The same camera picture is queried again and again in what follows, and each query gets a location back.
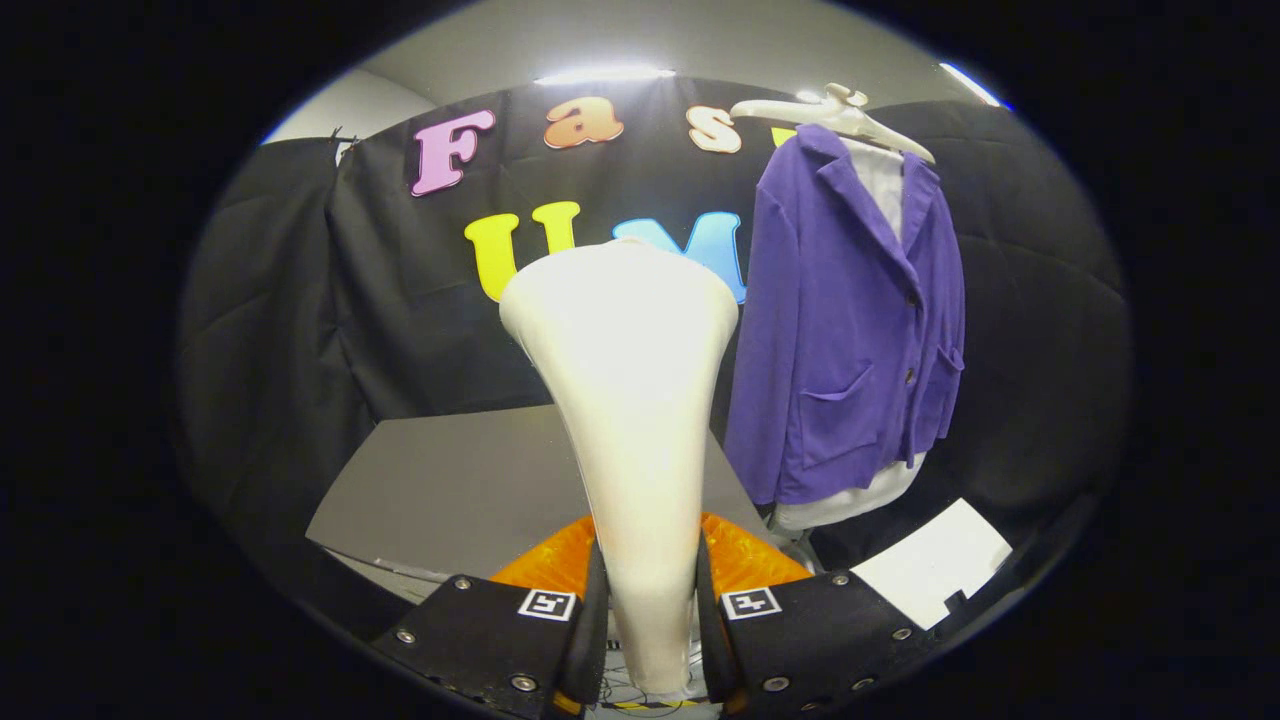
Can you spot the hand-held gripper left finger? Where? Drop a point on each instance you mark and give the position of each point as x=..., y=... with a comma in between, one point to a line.
x=500, y=640

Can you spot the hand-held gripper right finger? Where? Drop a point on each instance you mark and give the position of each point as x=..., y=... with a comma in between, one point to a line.
x=800, y=640

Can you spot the white shirt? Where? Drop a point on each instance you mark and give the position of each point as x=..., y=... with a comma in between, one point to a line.
x=882, y=180

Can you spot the white clothes hanger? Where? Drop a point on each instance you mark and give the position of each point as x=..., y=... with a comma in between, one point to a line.
x=850, y=120

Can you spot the white paper sheet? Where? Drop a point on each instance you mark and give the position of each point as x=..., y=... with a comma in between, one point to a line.
x=930, y=565

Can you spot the black backdrop cloth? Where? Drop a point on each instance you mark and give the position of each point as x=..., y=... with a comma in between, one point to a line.
x=300, y=320

